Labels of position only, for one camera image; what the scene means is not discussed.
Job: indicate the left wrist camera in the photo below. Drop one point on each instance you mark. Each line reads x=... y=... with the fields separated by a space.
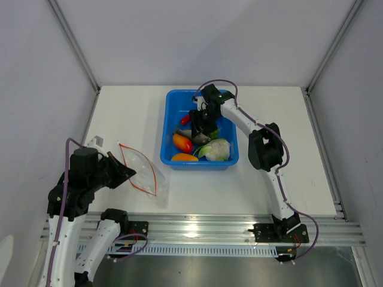
x=96 y=143

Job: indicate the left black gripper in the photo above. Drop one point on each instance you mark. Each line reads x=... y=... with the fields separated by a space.
x=122 y=171

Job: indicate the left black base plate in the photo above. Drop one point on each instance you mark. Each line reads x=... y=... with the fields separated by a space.
x=136 y=229

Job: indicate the grey toy fish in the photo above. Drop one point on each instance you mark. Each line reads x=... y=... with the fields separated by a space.
x=198 y=139

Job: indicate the left aluminium frame post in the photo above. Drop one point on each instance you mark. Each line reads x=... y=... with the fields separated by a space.
x=72 y=42

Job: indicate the red orange mango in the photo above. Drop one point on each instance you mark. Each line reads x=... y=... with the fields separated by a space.
x=182 y=143

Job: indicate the white slotted cable duct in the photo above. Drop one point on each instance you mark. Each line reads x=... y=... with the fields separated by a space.
x=189 y=250

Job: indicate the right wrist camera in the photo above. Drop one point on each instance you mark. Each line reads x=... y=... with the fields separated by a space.
x=210 y=94

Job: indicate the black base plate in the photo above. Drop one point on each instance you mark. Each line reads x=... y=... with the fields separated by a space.
x=263 y=234
x=136 y=229

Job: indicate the right aluminium frame post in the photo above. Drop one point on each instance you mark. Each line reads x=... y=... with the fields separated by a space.
x=335 y=43

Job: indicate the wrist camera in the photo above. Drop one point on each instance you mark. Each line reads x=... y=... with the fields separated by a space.
x=210 y=94
x=96 y=143

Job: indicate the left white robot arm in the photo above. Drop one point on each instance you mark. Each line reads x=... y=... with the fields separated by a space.
x=67 y=210

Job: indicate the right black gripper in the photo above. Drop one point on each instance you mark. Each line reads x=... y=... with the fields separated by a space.
x=195 y=116

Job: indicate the red chili pepper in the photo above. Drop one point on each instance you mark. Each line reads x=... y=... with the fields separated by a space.
x=185 y=120

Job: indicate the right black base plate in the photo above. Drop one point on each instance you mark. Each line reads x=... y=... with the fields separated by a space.
x=263 y=234

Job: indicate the aluminium frame post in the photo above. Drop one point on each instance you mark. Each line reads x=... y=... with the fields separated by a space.
x=72 y=42
x=335 y=43

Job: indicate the blue plastic bin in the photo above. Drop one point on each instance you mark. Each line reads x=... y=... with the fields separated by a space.
x=178 y=104

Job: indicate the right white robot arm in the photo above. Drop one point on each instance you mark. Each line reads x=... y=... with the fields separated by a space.
x=265 y=150

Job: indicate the yellow orange mango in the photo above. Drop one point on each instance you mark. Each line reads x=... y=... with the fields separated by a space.
x=184 y=157

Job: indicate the clear orange zip bag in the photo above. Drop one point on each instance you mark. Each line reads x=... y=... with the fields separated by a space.
x=148 y=179

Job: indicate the green chili pepper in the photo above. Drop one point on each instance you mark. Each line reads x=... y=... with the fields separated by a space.
x=195 y=152

